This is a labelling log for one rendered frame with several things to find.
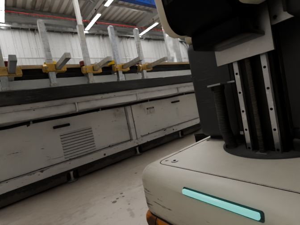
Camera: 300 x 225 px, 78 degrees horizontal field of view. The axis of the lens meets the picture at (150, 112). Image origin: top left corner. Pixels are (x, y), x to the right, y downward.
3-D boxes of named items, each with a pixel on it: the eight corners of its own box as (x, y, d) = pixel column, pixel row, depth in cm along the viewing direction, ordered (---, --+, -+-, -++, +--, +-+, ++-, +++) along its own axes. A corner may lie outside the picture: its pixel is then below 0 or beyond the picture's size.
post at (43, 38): (59, 93, 121) (43, 18, 118) (53, 94, 119) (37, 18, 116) (58, 94, 124) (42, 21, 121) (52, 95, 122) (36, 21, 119)
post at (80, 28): (96, 89, 136) (82, 23, 134) (91, 89, 134) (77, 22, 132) (94, 90, 139) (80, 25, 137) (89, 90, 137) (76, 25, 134)
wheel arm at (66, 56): (72, 59, 103) (70, 51, 103) (65, 59, 101) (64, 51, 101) (55, 77, 137) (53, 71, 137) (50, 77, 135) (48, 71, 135)
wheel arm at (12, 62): (18, 62, 88) (16, 53, 87) (9, 62, 86) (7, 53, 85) (14, 81, 122) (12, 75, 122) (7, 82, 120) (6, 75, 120)
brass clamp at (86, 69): (102, 71, 139) (101, 64, 139) (84, 72, 131) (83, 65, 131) (99, 73, 144) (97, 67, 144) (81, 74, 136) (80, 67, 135)
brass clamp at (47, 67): (67, 70, 124) (65, 62, 123) (44, 71, 115) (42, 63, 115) (64, 72, 128) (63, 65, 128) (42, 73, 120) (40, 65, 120)
